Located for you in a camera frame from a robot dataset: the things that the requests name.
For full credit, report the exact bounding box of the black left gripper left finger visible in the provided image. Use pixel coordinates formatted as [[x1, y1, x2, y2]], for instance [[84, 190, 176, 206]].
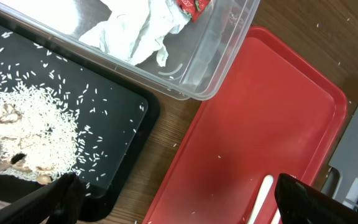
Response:
[[0, 174, 86, 224]]

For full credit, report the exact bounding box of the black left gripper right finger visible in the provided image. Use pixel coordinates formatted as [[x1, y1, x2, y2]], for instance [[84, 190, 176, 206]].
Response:
[[275, 173, 358, 224]]

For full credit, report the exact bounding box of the white plastic fork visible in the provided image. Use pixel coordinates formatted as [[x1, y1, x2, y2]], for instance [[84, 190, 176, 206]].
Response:
[[270, 209, 281, 224]]

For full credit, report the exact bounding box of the white plastic spoon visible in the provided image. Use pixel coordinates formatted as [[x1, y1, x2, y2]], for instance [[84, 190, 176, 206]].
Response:
[[247, 175, 273, 224]]

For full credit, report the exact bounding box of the white rice pile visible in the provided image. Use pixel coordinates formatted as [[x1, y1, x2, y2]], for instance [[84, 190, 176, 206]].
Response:
[[0, 82, 79, 181]]

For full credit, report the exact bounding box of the white tissue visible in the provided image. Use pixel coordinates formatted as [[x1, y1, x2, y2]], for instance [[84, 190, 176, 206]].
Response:
[[79, 0, 190, 67]]

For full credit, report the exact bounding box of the red snack wrapper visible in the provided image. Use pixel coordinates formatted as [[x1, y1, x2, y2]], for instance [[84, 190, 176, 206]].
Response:
[[176, 0, 211, 22]]

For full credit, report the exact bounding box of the black food waste tray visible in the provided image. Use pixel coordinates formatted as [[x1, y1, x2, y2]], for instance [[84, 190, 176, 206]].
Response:
[[0, 25, 160, 222]]

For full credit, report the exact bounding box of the red plastic tray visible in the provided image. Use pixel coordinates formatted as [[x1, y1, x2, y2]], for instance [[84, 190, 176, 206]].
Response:
[[144, 26, 347, 224]]

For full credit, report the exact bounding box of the clear plastic bin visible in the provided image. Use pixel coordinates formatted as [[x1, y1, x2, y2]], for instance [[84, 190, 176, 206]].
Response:
[[0, 0, 259, 101]]

